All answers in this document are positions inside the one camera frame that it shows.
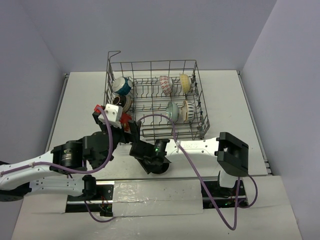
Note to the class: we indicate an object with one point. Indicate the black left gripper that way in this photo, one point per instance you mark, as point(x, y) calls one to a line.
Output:
point(119, 136)

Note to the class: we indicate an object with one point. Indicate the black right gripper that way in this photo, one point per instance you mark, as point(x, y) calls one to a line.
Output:
point(148, 169)

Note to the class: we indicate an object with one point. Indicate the white ceramic bowl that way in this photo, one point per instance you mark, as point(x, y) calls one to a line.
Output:
point(124, 120)

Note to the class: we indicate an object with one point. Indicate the black ceramic bowl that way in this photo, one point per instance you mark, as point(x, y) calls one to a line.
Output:
point(161, 169)

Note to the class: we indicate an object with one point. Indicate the brown rimmed cream bowl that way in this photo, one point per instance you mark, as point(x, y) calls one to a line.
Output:
point(123, 101)

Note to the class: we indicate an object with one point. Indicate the light green ceramic bowl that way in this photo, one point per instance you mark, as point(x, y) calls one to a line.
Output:
point(172, 111)

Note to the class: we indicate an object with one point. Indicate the dark teal white bowl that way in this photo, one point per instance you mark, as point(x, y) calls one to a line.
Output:
point(122, 86)

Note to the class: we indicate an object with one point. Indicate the blue inside red patterned bowl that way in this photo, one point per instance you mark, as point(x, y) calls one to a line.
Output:
point(166, 84)

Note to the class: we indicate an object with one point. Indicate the white bowl orange rim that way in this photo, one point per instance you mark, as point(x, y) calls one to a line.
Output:
point(188, 111)

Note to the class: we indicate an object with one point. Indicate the yellow dotted bowl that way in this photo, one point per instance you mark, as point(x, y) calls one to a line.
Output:
point(185, 82)

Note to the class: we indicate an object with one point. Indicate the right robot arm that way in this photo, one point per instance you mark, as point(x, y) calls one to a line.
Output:
point(226, 151)

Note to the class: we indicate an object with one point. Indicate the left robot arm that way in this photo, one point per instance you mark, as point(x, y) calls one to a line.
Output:
point(68, 168)

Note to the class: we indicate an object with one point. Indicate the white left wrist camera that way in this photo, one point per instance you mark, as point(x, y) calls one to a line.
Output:
point(112, 112)

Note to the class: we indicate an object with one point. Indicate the grey wire dish rack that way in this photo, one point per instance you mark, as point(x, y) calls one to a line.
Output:
point(148, 100)

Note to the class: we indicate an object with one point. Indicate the aluminium mounting rail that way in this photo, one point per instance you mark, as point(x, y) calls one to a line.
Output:
point(155, 180)

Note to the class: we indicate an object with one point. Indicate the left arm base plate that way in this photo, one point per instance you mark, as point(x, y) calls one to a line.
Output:
point(101, 203)

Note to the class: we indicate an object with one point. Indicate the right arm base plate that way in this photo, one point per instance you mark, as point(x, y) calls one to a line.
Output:
point(224, 197)

